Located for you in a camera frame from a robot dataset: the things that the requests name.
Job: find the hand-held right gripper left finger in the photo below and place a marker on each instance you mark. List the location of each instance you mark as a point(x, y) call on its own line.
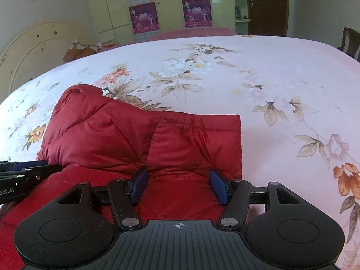
point(139, 185)

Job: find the cream corner shelf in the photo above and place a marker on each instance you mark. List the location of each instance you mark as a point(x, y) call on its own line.
point(242, 5)

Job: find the small dark figurine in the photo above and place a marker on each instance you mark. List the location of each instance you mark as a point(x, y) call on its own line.
point(238, 13)

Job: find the red quilted jacket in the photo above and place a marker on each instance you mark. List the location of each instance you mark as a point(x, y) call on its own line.
point(112, 137)

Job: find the purple wall poster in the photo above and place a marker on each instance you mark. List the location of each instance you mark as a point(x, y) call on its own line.
point(197, 12)
point(144, 19)

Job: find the orange patterned cloth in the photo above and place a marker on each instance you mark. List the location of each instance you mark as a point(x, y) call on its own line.
point(81, 52)

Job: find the cream wooden headboard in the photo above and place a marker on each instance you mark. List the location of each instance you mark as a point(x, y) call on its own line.
point(36, 47)

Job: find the dark wooden chair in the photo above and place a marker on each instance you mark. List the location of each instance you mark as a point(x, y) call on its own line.
point(350, 43)

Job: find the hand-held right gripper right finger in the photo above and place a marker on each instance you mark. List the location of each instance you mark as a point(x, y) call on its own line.
point(217, 187)

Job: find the cream wardrobe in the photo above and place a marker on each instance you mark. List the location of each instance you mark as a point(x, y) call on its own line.
point(168, 5)

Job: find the pink bedsheet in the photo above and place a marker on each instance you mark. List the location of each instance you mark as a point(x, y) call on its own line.
point(182, 32)

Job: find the white floral blanket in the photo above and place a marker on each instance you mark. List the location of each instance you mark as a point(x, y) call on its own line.
point(225, 90)

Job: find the brown wooden door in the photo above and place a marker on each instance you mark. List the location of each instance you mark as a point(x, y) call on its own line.
point(268, 5)

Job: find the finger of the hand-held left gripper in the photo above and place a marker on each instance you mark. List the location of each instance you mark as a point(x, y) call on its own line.
point(29, 165)

